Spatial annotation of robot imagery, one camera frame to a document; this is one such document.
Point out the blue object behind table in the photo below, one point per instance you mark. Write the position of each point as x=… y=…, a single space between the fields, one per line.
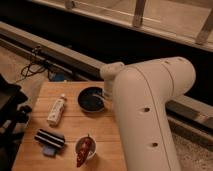
x=57 y=78

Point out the red chili pepper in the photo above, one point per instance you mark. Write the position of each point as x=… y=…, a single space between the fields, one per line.
x=84 y=149

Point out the black chair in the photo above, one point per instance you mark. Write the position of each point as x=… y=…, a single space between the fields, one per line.
x=12 y=112

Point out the white tube bottle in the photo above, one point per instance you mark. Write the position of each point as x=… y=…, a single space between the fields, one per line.
x=56 y=111

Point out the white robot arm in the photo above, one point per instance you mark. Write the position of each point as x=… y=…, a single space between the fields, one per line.
x=138 y=93

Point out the dark ceramic bowl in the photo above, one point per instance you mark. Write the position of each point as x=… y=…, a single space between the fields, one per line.
x=90 y=99

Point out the black white striped sponge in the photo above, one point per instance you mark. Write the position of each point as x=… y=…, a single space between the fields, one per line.
x=52 y=142

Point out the metal window post right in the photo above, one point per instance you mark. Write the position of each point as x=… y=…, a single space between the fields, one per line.
x=206 y=30

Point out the metal window post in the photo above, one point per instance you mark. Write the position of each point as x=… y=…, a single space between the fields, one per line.
x=206 y=30
x=138 y=13

